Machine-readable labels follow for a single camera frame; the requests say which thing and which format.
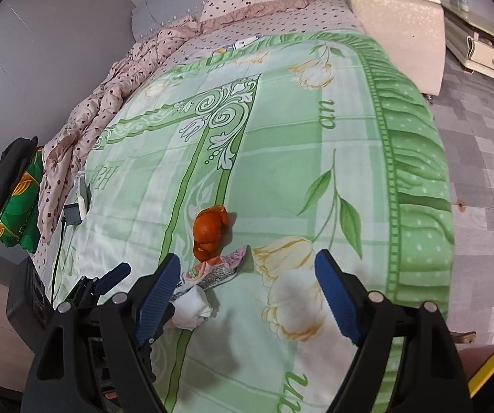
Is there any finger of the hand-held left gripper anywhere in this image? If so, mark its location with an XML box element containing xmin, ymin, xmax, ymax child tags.
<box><xmin>64</xmin><ymin>262</ymin><xmax>132</xmax><ymax>309</ymax></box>

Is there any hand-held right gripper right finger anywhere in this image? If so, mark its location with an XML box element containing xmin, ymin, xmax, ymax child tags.
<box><xmin>314</xmin><ymin>248</ymin><xmax>475</xmax><ymax>413</ymax></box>

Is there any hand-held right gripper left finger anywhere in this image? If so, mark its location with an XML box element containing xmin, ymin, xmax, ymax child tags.
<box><xmin>22</xmin><ymin>253</ymin><xmax>182</xmax><ymax>413</ymax></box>

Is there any white tissue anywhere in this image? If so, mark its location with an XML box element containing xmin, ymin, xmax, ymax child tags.
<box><xmin>171</xmin><ymin>286</ymin><xmax>216</xmax><ymax>331</ymax></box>

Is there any pink printed wrapper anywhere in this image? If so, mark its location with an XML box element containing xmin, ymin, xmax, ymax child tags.
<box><xmin>170</xmin><ymin>245</ymin><xmax>249</xmax><ymax>300</ymax></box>

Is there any phone with charger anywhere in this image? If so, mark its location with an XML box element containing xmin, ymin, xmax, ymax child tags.
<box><xmin>76</xmin><ymin>174</ymin><xmax>91</xmax><ymax>221</ymax></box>

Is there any black box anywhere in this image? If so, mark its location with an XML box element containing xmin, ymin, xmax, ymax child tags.
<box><xmin>6</xmin><ymin>257</ymin><xmax>55</xmax><ymax>346</ymax></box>

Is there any green patterned cloth bundle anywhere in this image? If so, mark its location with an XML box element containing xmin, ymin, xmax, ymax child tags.
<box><xmin>0</xmin><ymin>148</ymin><xmax>46</xmax><ymax>251</ymax></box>

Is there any green floral blanket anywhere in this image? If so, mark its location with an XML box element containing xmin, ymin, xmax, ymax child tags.
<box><xmin>30</xmin><ymin>30</ymin><xmax>455</xmax><ymax>413</ymax></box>

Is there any black folded cloth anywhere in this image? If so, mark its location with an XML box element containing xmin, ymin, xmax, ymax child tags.
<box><xmin>0</xmin><ymin>136</ymin><xmax>40</xmax><ymax>218</ymax></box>

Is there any pink polka dot duvet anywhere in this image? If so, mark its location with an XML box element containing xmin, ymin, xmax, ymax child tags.
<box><xmin>36</xmin><ymin>16</ymin><xmax>207</xmax><ymax>242</ymax></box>

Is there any grey bed headboard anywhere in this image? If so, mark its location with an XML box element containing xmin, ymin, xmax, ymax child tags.
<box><xmin>131</xmin><ymin>5</ymin><xmax>207</xmax><ymax>40</ymax></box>

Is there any cream nightstand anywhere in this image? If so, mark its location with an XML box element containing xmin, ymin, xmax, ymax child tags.
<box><xmin>330</xmin><ymin>0</ymin><xmax>446</xmax><ymax>96</ymax></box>

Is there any polka dot bed sheet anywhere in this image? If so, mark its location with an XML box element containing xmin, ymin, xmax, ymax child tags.
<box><xmin>161</xmin><ymin>0</ymin><xmax>367</xmax><ymax>62</ymax></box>

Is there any white tv stand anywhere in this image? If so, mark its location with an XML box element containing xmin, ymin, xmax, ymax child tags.
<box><xmin>440</xmin><ymin>0</ymin><xmax>494</xmax><ymax>94</ymax></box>

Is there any black charger cable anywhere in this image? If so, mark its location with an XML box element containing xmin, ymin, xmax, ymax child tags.
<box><xmin>51</xmin><ymin>217</ymin><xmax>68</xmax><ymax>298</ymax></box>

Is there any thin grey cable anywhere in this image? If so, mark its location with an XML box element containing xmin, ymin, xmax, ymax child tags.
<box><xmin>142</xmin><ymin>0</ymin><xmax>164</xmax><ymax>27</ymax></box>

